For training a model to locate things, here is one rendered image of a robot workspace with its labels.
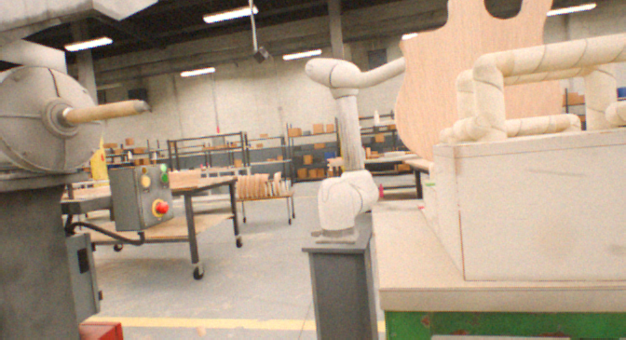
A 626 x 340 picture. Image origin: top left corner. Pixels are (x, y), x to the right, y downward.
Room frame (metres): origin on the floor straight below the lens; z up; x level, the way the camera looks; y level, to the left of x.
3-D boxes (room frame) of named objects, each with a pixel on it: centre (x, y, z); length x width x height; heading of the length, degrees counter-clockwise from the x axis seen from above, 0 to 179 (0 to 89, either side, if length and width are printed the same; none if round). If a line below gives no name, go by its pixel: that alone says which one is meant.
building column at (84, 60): (9.02, 6.33, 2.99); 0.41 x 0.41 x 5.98; 78
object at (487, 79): (0.38, -0.24, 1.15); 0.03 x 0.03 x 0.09
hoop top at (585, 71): (0.44, -0.34, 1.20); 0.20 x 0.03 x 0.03; 77
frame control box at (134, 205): (0.98, 0.63, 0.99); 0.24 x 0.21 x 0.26; 78
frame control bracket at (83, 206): (0.92, 0.64, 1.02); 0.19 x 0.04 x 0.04; 168
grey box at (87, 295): (0.92, 0.80, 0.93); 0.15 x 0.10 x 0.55; 78
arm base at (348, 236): (1.35, -0.09, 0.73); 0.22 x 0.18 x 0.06; 71
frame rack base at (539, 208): (0.41, -0.33, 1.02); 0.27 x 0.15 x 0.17; 78
